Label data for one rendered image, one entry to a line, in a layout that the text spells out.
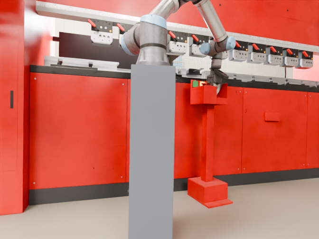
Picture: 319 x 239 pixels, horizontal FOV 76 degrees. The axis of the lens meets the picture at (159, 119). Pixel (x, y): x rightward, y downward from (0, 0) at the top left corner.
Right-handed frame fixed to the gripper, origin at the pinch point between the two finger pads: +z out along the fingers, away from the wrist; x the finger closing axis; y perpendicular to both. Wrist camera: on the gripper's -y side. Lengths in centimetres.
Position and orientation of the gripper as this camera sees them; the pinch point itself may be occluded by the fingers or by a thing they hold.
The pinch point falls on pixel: (215, 94)
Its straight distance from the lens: 151.0
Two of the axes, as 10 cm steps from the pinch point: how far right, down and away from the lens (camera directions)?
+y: -4.1, -1.0, 9.1
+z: -0.5, 9.9, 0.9
